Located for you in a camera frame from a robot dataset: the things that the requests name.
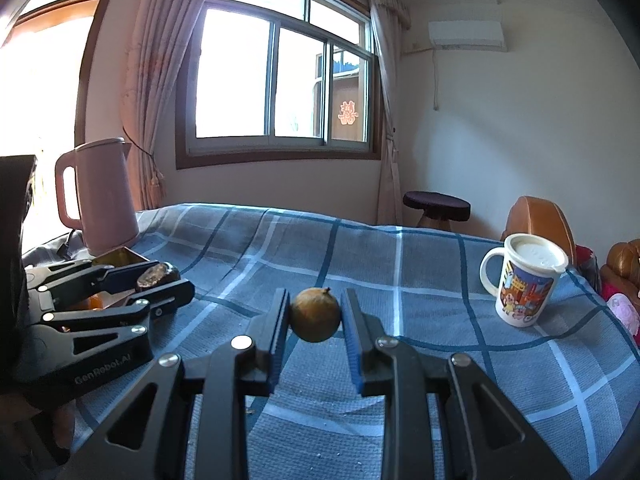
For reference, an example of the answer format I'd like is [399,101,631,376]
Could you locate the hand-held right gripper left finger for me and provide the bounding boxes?
[70,287,292,480]

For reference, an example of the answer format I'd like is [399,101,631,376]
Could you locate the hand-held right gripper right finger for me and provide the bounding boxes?
[341,287,571,480]

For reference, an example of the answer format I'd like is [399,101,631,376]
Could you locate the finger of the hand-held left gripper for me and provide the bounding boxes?
[25,259,173,306]
[42,280,196,333]

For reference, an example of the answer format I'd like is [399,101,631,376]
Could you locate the rectangular metal tin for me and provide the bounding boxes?
[60,247,151,333]

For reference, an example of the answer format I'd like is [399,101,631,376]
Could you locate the sugarcane piece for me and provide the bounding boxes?
[137,261,180,291]

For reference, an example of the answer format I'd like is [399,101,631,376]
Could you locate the brown longan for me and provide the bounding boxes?
[290,287,343,343]

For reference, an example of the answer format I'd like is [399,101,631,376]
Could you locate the person's left hand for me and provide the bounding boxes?
[52,404,76,450]

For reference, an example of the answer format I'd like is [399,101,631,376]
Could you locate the pink electric kettle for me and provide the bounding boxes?
[54,137,141,257]

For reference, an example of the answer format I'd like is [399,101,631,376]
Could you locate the blue plaid tablecloth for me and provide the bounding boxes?
[20,203,640,480]

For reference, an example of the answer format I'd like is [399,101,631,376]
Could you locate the dark round stool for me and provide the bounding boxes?
[402,191,472,232]

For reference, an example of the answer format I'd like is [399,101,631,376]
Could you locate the white cartoon mug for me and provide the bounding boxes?
[480,233,570,328]

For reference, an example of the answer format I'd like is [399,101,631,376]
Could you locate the pink curtain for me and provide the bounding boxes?
[120,0,221,211]

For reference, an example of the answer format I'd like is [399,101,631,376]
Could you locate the brown leather chair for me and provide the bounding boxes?
[600,240,640,301]
[500,196,578,266]

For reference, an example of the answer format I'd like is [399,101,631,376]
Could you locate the sliding glass window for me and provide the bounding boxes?
[175,0,388,171]

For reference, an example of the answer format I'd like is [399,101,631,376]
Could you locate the beige curtain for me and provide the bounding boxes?
[345,0,413,226]

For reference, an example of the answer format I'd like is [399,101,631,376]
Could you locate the air conditioner pipe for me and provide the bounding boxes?
[431,50,442,111]

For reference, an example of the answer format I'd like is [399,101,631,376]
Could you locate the pink floral cloth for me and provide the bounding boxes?
[575,245,640,346]

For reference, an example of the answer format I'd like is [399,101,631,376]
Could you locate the white air conditioner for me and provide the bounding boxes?
[428,19,507,52]

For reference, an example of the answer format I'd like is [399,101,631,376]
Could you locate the black kettle power cable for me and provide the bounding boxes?
[57,230,86,261]

